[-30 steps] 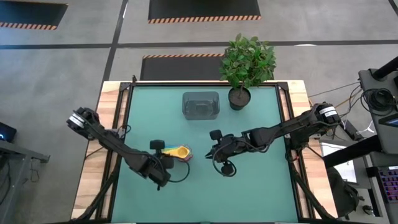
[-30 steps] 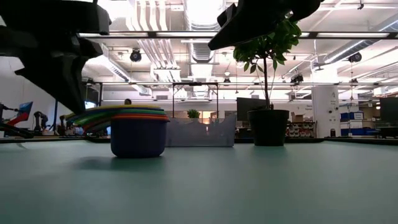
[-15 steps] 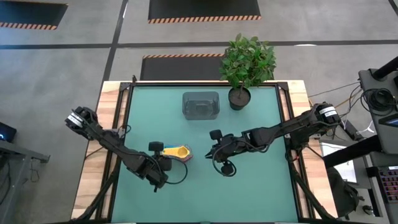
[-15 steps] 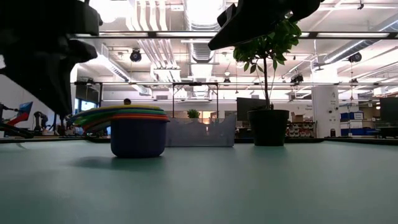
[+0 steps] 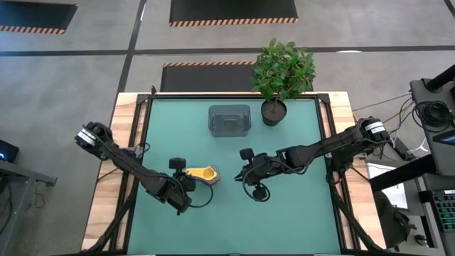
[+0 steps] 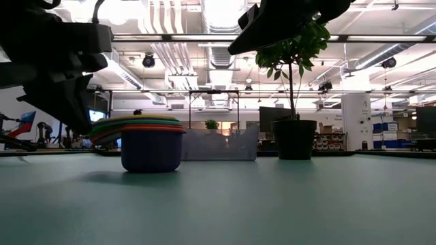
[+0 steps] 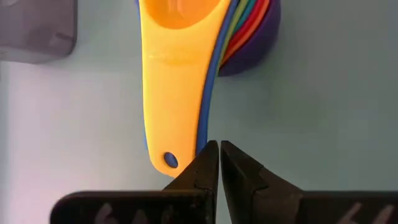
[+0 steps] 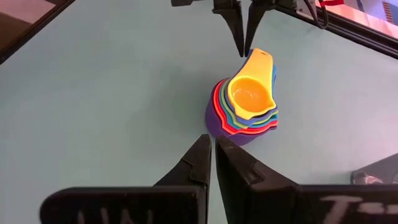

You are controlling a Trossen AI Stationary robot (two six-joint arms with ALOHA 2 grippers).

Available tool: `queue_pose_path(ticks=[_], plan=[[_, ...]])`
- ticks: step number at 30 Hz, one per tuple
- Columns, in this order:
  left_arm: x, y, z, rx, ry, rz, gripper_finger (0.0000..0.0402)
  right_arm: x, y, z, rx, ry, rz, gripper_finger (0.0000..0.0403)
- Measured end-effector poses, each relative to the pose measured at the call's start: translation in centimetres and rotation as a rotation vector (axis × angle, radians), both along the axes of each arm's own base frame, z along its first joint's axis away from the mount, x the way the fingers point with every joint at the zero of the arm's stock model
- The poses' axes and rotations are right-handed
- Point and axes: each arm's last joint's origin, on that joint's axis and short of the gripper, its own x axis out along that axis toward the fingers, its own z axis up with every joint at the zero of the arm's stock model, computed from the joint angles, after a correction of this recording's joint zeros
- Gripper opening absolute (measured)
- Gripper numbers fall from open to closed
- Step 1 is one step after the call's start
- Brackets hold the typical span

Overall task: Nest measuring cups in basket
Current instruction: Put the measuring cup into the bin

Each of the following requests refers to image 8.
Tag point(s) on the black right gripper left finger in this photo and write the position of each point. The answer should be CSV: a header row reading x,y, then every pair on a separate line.
x,y
196,168

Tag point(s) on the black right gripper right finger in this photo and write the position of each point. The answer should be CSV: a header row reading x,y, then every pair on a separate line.
x,y
242,186

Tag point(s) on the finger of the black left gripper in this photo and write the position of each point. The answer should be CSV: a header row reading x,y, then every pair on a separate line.
x,y
233,18
255,15

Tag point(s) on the purple measuring cup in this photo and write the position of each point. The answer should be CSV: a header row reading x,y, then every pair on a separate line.
x,y
209,118

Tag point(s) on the teal measuring cup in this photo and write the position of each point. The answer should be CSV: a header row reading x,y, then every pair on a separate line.
x,y
268,125

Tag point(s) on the orange measuring cup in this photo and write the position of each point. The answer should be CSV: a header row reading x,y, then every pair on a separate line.
x,y
215,102

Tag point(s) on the green measuring cup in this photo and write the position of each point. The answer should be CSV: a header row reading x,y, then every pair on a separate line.
x,y
223,99

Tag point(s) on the yellow measuring cup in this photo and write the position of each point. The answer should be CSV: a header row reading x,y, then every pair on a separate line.
x,y
248,93

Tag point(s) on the green table mat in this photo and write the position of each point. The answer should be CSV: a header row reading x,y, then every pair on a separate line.
x,y
93,109

